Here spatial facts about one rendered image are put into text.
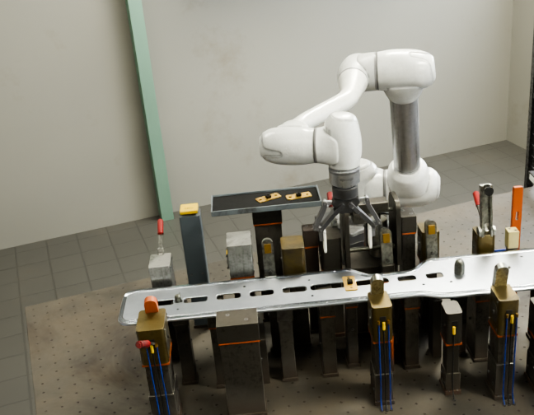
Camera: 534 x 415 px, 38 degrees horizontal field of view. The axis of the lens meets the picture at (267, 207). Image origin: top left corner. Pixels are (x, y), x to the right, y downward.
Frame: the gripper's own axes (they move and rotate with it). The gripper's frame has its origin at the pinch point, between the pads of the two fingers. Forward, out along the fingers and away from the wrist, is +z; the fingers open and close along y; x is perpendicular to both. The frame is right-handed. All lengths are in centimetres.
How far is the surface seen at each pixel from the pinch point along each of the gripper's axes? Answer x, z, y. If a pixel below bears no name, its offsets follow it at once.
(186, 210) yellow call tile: 31, -2, -50
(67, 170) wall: 267, 70, -146
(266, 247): 12.6, 4.8, -24.2
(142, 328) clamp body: -23, 7, -61
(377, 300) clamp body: -17.9, 8.9, 5.4
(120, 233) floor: 259, 115, -118
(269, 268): 11.8, 11.9, -24.0
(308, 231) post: 19.0, 4.0, -10.1
